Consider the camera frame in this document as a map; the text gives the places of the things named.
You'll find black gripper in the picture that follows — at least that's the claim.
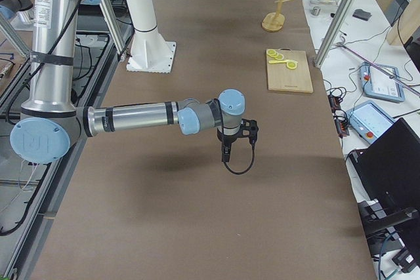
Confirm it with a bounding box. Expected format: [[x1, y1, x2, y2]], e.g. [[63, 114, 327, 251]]
[[217, 125, 243, 162]]

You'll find wooden cup storage rack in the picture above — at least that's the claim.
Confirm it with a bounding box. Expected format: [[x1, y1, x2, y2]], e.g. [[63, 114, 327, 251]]
[[261, 0, 292, 33]]

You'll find small metal cup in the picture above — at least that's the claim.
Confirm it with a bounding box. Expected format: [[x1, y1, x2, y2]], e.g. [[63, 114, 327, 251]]
[[310, 6, 321, 16]]

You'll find yellow plastic knife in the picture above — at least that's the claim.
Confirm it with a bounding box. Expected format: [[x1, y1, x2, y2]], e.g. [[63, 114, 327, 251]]
[[268, 60, 291, 64]]

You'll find top lemon slice pair front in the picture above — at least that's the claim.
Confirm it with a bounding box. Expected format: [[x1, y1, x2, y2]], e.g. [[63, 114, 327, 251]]
[[285, 60, 298, 70]]

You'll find black square pad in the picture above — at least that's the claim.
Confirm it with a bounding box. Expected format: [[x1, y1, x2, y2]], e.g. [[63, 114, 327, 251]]
[[352, 9, 371, 21]]

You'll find bamboo cutting board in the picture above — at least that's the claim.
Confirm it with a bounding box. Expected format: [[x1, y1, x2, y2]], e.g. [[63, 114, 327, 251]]
[[266, 49, 314, 93]]

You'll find blue-cased tablet flat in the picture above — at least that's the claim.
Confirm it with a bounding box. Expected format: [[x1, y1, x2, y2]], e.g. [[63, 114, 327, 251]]
[[359, 62, 406, 103]]

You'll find blue-cased tablet rear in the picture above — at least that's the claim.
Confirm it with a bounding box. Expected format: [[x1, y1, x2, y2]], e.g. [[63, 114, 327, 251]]
[[346, 100, 396, 144]]

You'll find black monitor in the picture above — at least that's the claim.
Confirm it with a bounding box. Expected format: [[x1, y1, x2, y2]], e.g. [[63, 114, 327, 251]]
[[353, 118, 419, 264]]

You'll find lemon slice near handle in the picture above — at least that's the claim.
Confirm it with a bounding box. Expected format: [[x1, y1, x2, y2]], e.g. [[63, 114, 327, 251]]
[[266, 49, 278, 57]]

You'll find aluminium frame post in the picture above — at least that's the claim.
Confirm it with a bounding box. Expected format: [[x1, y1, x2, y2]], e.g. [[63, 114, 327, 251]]
[[314, 0, 354, 68]]

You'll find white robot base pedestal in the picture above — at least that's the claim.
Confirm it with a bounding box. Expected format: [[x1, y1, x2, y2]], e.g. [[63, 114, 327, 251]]
[[126, 0, 177, 73]]

